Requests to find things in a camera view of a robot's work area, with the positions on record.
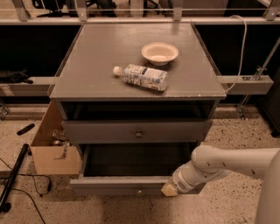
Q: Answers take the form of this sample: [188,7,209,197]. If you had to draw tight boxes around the black floor cable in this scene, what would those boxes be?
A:
[0,157,53,224]

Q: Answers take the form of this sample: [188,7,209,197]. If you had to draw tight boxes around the white paper bowl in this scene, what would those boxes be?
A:
[141,42,179,66]

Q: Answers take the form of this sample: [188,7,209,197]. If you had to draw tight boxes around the round metal drawer knob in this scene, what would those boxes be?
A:
[136,129,143,138]

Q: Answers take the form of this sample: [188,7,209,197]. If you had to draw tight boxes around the items inside cardboard box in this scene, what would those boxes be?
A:
[51,129,71,146]

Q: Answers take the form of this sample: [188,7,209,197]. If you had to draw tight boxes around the grey drawer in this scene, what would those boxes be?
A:
[62,120,212,144]
[70,143,197,196]

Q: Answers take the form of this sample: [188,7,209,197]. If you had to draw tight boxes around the grey wooden drawer cabinet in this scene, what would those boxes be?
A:
[47,22,228,147]

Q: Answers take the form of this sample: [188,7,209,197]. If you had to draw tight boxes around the clear plastic water bottle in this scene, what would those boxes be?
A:
[113,64,167,92]

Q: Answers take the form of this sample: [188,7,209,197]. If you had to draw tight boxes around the metal diagonal strut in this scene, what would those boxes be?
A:
[237,37,280,120]

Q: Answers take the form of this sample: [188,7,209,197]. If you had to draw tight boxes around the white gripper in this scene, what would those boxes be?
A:
[161,161,207,197]

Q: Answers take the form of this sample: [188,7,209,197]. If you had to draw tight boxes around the black pole on floor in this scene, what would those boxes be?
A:
[0,143,29,213]

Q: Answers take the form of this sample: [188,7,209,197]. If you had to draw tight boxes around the open cardboard box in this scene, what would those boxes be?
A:
[30,102,81,175]

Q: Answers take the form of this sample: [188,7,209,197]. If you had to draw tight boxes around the black bag on shelf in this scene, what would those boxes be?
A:
[0,69,33,84]

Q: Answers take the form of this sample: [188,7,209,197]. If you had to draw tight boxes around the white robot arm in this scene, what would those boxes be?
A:
[161,145,280,224]

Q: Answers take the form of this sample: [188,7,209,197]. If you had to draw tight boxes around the small black remote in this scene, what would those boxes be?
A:
[17,123,35,136]

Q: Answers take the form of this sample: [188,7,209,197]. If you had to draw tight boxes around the white hanging cable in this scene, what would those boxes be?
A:
[224,14,249,95]

